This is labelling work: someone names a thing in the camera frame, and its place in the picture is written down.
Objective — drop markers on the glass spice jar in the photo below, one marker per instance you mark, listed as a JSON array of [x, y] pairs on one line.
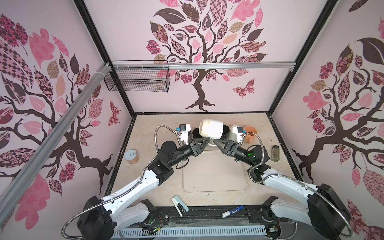
[[275, 154]]

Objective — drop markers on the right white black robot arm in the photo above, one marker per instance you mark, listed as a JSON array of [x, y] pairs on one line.
[[316, 206]]

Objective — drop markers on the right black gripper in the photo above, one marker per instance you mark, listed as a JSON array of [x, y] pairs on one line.
[[233, 150]]

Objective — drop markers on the cream beige mug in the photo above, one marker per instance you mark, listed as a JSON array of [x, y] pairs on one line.
[[212, 129]]

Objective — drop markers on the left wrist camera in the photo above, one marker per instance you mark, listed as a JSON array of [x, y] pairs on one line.
[[183, 133]]

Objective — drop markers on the horizontal aluminium rail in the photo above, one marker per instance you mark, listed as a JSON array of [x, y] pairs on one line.
[[203, 66]]

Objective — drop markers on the black base frame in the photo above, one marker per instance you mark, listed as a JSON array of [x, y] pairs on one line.
[[210, 216]]

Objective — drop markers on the translucent plastic tray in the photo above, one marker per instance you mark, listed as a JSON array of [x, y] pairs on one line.
[[212, 171]]

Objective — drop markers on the peach orange mug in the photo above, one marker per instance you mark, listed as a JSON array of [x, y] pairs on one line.
[[250, 137]]

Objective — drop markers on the orange tin can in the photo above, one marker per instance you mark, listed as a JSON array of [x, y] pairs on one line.
[[131, 156]]

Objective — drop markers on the black wire basket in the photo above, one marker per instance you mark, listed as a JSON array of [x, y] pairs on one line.
[[139, 76]]

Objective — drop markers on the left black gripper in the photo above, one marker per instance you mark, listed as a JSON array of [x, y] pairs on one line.
[[193, 146]]

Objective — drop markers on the white slotted cable duct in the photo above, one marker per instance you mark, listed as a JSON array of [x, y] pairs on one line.
[[189, 232]]

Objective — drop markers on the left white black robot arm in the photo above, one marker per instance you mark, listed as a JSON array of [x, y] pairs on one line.
[[102, 218]]

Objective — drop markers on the white teal stapler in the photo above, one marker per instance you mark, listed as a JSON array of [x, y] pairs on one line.
[[181, 207]]

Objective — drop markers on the blue white marker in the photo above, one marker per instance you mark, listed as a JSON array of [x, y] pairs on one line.
[[232, 211]]

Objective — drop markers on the diagonal aluminium rail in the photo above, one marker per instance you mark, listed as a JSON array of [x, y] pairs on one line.
[[22, 181]]

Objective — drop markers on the white ribbed-bottom mug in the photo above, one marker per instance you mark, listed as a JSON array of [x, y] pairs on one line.
[[233, 133]]

